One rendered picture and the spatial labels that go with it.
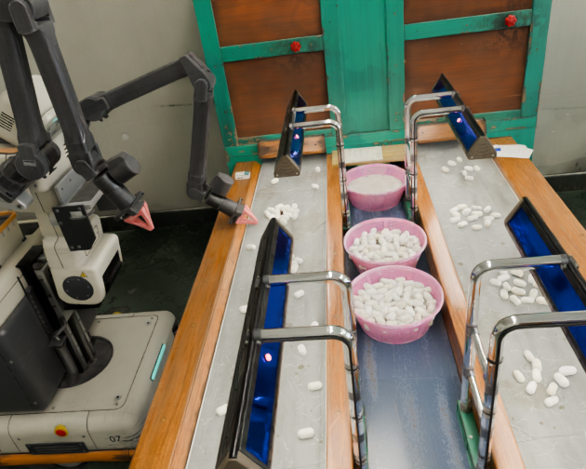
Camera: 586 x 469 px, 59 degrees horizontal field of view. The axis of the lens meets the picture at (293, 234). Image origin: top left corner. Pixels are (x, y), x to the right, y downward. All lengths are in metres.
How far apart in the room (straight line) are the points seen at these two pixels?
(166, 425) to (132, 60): 2.35
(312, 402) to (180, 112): 2.30
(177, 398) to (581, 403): 0.90
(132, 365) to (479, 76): 1.82
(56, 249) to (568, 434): 1.50
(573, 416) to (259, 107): 1.66
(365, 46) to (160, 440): 1.64
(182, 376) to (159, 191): 2.27
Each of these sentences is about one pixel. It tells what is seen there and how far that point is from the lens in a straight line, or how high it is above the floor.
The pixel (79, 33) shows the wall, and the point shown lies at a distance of 3.29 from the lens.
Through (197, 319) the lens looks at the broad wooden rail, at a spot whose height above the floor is 0.76.
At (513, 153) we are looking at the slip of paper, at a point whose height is 0.77.
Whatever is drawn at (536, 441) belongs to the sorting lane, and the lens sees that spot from 1.23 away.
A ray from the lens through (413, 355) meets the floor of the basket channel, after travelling 1.44.
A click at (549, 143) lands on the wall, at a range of 3.49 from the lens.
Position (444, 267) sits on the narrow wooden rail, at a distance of 1.58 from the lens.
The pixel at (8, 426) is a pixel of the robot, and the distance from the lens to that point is 2.24.
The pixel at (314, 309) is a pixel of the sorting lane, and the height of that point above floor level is 0.74.
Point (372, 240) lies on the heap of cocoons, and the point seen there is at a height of 0.74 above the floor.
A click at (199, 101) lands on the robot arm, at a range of 1.71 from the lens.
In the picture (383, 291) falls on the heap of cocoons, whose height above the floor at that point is 0.74.
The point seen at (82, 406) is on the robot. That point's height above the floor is 0.28.
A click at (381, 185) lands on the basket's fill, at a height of 0.74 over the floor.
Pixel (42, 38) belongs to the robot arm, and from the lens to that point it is 1.38.
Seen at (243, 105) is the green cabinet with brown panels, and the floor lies 1.02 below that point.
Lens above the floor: 1.71
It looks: 32 degrees down
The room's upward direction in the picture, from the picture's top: 9 degrees counter-clockwise
